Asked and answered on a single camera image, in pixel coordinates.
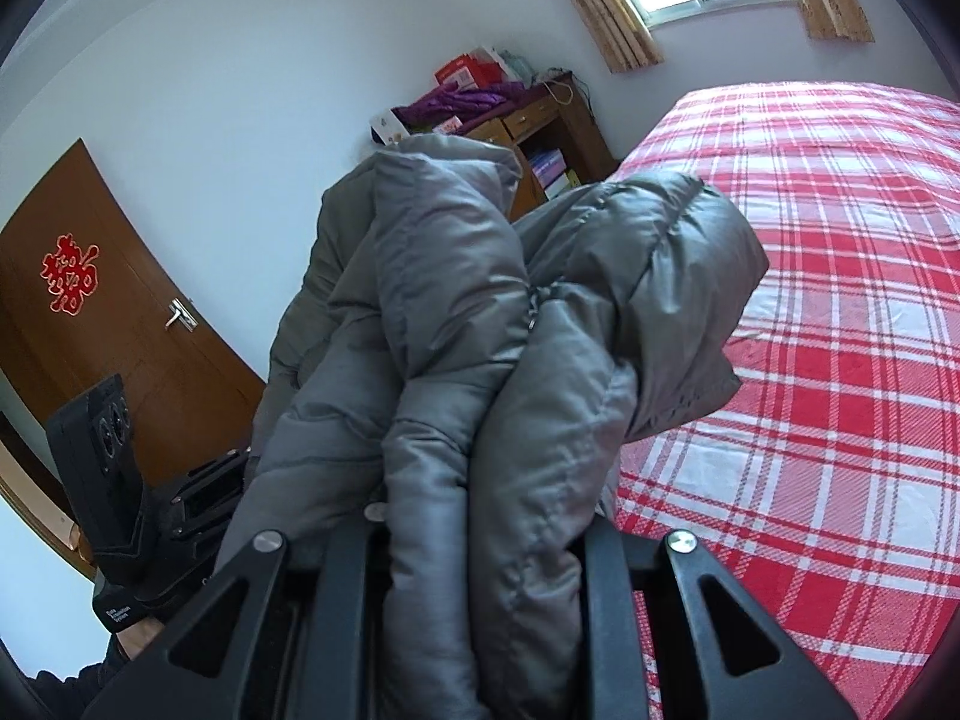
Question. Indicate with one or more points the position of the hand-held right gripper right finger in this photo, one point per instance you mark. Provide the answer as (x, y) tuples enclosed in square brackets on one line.
[(607, 585)]

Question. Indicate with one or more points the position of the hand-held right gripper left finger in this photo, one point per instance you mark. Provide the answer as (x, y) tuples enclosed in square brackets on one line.
[(352, 577)]

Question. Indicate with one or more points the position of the stack of books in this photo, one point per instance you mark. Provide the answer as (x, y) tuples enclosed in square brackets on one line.
[(551, 172)]

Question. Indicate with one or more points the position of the white printed box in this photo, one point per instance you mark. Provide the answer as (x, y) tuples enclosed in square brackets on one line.
[(388, 129)]

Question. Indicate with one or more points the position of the grey puffer jacket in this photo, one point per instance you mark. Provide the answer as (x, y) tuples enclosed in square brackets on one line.
[(450, 300)]

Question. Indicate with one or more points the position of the red plaid bed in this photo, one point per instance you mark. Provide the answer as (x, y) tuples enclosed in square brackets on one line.
[(840, 315)]

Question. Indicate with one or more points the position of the red paper door decoration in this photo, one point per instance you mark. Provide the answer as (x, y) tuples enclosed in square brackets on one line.
[(69, 274)]

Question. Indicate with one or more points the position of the person's left forearm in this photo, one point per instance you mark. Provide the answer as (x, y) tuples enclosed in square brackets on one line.
[(75, 690)]

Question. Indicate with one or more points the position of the white bag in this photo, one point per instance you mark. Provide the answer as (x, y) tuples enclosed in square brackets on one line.
[(504, 66)]

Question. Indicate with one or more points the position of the purple cloth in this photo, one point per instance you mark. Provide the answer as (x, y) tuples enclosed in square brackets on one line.
[(457, 101)]

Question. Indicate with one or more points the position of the brown wooden door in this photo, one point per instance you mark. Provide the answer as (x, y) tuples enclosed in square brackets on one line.
[(112, 360)]

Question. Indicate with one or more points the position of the red box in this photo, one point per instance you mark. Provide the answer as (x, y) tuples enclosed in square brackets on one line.
[(465, 71)]

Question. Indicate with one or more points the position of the brown wooden cabinet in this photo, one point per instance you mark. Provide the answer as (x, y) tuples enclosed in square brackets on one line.
[(577, 135)]

